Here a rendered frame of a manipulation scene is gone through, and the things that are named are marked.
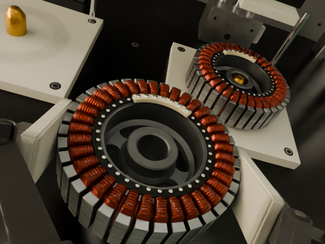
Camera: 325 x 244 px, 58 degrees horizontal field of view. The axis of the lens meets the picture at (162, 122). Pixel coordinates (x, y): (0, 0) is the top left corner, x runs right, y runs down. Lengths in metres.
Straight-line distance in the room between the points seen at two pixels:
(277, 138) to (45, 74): 0.25
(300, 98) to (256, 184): 0.29
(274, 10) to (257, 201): 0.21
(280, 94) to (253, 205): 0.18
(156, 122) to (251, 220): 0.09
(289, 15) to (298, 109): 0.14
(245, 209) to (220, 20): 0.31
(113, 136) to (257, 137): 0.17
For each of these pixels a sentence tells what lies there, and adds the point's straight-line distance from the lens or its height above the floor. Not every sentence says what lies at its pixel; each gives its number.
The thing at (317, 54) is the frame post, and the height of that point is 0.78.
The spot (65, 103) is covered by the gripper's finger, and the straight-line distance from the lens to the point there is 0.19.
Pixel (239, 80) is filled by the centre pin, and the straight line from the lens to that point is 0.33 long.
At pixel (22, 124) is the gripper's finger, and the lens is 0.17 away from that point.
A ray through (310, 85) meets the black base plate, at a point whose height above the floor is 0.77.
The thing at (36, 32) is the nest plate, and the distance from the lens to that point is 0.36.
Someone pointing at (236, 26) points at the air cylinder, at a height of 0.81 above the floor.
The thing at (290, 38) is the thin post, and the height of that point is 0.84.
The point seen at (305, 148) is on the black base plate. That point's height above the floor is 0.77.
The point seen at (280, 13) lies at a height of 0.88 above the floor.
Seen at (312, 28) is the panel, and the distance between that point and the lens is 0.62.
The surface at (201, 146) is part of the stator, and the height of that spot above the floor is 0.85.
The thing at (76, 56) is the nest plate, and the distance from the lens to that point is 0.33.
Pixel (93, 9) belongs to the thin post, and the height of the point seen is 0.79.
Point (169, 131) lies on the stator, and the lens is 0.21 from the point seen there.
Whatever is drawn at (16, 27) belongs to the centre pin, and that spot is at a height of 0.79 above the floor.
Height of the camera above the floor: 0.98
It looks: 45 degrees down
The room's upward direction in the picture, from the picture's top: 23 degrees clockwise
